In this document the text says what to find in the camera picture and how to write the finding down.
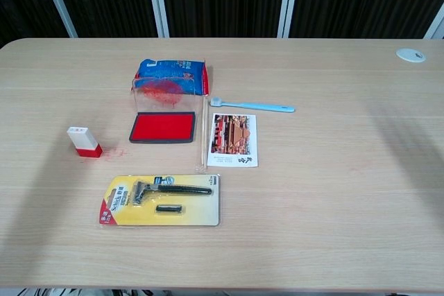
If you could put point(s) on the red ink pad black case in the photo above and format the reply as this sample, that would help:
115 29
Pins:
161 127

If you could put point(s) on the clear ink pad lid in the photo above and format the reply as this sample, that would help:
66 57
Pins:
195 103

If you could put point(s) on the white partition frame post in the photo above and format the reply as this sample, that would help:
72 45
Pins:
435 27
288 1
157 1
57 1

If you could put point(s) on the white and red stamp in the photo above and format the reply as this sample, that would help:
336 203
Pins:
83 140

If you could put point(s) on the wooden chopstick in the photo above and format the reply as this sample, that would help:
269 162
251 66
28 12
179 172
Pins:
200 133
205 133

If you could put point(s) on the black razor blade cartridge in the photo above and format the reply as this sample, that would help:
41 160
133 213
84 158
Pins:
169 209

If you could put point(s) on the palace photo postcard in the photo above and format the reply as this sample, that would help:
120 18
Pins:
233 136

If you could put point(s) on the yellow razor blister pack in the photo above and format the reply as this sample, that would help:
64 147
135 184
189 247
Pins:
194 213

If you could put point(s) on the light blue toothbrush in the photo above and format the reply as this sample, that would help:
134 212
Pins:
253 105

